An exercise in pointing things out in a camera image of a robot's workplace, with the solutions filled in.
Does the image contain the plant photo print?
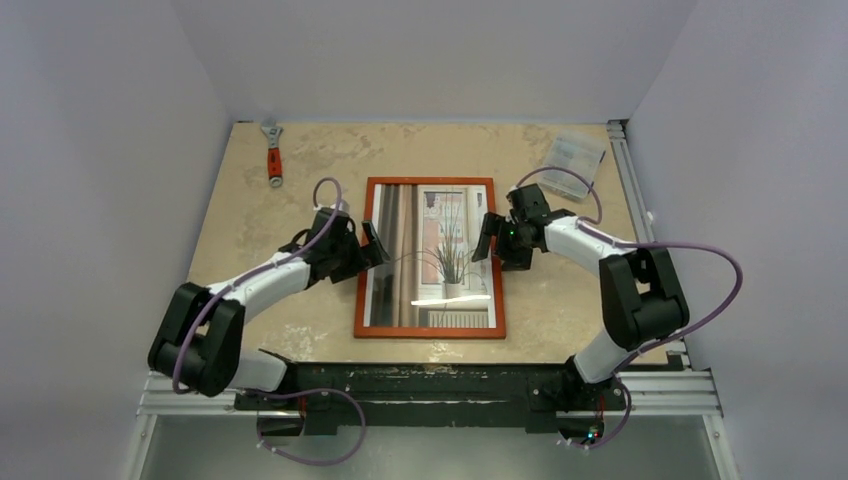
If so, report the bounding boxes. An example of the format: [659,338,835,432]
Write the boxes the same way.
[368,184,498,330]

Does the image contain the clear plastic screw box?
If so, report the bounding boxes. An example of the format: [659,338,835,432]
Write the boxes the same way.
[539,130,606,201]

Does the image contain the copper wooden picture frame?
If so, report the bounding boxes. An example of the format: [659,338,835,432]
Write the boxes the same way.
[352,176,508,341]

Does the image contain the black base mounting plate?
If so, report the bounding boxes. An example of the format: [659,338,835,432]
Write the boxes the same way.
[235,362,627,436]

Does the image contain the red handled adjustable wrench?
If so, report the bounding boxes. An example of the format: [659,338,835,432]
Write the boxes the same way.
[260,118,283,188]

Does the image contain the aluminium rail frame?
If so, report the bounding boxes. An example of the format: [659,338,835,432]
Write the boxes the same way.
[123,121,736,479]

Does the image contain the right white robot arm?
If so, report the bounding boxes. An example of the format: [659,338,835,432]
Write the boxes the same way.
[472,184,690,407]

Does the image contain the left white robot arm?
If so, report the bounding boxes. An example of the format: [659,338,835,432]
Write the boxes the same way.
[147,207,390,409]

